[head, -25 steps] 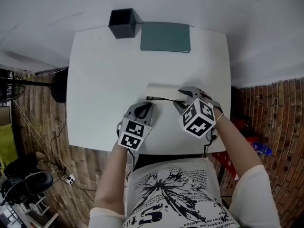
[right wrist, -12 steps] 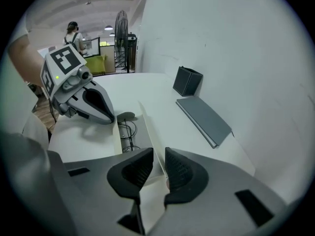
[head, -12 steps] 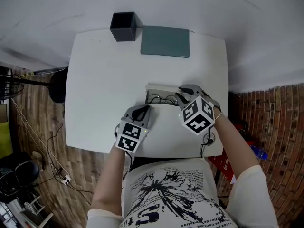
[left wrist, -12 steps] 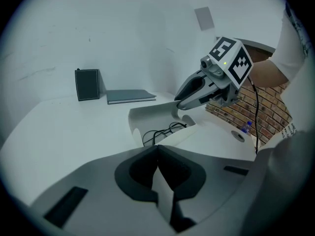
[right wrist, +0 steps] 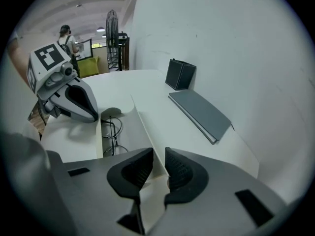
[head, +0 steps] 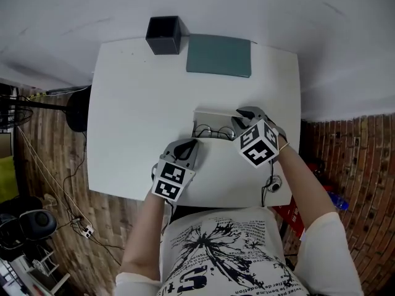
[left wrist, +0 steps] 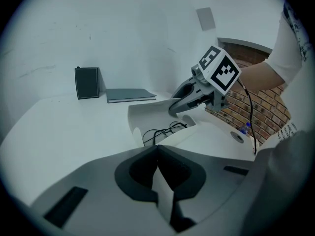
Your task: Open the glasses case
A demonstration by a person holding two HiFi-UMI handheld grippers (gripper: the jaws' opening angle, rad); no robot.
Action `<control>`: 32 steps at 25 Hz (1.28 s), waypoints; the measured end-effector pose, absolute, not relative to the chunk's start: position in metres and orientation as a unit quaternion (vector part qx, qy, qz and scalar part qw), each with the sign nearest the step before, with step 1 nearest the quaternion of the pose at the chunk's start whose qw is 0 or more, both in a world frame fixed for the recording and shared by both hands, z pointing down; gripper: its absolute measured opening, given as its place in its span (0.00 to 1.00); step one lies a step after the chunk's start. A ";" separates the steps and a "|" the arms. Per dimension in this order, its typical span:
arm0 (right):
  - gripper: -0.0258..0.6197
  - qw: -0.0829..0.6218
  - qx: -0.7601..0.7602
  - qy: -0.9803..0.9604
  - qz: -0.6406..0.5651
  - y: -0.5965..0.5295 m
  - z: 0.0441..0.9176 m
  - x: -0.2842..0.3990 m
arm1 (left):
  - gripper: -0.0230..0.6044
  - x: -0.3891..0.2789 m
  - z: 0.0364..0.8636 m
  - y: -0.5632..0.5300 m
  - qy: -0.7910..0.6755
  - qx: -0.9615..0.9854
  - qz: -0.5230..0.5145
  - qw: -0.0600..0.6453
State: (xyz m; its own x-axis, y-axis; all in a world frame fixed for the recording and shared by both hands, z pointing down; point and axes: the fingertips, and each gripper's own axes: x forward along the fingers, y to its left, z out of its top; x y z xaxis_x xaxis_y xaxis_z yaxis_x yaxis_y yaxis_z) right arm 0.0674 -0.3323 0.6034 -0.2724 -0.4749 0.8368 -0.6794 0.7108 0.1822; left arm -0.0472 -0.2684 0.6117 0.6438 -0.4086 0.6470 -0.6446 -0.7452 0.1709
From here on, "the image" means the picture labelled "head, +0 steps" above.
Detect eyeglasses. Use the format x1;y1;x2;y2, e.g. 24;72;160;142
193;124;236;140

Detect white glasses case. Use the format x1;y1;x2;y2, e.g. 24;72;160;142
191;107;248;142

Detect round table cable grommet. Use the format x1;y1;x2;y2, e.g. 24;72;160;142
266;173;283;194

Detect grey-green notebook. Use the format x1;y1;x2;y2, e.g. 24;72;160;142
185;33;252;80

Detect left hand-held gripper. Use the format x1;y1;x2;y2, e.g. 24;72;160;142
151;138;201;203

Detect black square pen holder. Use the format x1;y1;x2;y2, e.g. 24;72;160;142
145;15;190;56

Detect black standing floor fan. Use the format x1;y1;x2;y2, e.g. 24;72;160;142
0;84;93;134

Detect red box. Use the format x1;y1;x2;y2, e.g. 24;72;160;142
272;195;307;241

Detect person's white printed shirt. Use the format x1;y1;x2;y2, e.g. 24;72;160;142
114;206;365;296

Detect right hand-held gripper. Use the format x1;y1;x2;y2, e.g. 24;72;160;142
230;105;288;170

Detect black floor cable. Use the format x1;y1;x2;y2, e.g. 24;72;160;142
62;130;125;266

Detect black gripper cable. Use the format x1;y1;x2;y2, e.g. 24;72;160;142
261;161;276;207

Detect blue-capped water bottle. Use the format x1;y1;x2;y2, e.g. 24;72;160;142
326;191;350;212

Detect white table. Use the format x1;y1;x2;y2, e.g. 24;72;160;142
87;36;302;210

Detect person's left forearm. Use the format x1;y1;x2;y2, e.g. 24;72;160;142
118;191;173;282

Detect black domed object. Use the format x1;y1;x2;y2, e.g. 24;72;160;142
0;195;59;253

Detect white metal rack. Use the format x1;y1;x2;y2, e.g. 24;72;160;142
17;244;72;296

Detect lime green sheet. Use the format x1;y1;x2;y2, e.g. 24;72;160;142
0;155;20;204

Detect white cord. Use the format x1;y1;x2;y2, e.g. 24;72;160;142
16;126;85;225

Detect person's right forearm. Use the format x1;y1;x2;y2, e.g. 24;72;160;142
271;144;338;237

